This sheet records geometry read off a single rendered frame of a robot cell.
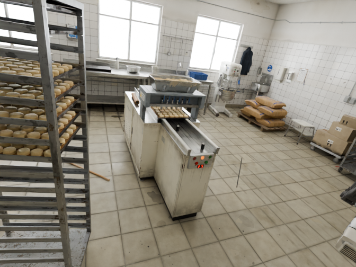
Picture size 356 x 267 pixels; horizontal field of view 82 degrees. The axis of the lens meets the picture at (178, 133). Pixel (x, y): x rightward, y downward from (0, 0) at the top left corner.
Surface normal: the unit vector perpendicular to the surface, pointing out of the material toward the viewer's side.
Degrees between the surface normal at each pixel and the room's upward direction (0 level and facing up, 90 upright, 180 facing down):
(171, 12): 90
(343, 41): 90
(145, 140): 90
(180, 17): 90
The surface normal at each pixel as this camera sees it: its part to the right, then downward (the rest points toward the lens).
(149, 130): 0.37, 0.44
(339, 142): -0.88, 0.04
